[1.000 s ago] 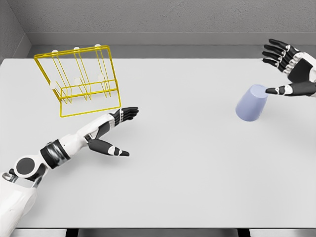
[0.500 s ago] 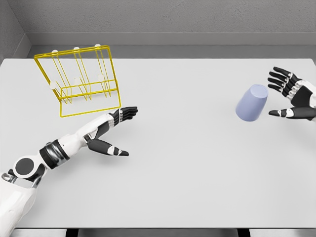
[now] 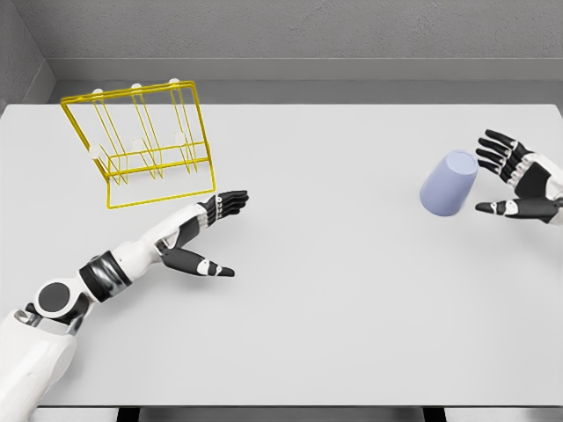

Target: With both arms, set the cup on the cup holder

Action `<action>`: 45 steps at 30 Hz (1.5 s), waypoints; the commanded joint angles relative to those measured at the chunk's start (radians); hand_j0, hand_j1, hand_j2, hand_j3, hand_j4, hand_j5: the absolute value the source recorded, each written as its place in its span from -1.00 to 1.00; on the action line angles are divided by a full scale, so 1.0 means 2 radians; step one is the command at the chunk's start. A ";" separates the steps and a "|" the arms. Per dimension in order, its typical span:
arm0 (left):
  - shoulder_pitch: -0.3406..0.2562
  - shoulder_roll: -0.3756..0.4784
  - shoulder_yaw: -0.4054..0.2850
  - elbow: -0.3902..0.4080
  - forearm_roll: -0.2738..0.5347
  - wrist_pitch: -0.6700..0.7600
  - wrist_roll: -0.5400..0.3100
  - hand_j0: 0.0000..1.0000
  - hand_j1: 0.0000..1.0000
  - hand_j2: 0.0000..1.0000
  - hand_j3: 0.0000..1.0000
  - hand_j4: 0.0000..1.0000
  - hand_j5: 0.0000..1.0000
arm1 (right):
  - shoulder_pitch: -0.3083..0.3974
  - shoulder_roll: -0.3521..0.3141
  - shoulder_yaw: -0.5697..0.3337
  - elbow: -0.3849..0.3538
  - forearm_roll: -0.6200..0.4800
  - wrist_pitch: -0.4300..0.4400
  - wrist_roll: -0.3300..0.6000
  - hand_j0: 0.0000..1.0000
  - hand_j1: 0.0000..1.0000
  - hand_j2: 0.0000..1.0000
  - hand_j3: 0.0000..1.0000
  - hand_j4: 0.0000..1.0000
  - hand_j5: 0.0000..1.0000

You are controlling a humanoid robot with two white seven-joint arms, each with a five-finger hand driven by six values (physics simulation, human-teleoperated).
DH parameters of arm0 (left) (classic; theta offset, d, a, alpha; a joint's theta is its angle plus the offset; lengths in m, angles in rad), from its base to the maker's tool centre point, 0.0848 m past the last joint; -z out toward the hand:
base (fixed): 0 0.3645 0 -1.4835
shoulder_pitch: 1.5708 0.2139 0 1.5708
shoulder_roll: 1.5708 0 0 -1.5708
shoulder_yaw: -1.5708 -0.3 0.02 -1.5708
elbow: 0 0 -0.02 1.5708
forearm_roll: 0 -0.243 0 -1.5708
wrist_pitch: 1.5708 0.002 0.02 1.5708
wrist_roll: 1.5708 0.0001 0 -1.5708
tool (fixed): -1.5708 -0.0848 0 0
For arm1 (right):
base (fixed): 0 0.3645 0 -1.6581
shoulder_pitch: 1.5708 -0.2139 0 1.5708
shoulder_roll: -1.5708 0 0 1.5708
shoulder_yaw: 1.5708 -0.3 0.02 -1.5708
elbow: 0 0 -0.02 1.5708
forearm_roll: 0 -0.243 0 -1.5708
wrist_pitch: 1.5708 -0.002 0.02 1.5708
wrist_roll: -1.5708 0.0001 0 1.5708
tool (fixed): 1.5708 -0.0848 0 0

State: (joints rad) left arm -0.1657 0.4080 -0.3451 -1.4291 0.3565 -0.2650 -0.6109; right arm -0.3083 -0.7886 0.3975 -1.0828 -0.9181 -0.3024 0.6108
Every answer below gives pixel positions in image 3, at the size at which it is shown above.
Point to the lavender cup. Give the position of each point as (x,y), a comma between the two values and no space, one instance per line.
(448,182)

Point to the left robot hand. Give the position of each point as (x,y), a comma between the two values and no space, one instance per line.
(184,228)

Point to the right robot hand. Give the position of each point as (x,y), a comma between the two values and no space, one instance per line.
(534,178)

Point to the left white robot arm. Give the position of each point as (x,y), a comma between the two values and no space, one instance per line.
(66,303)

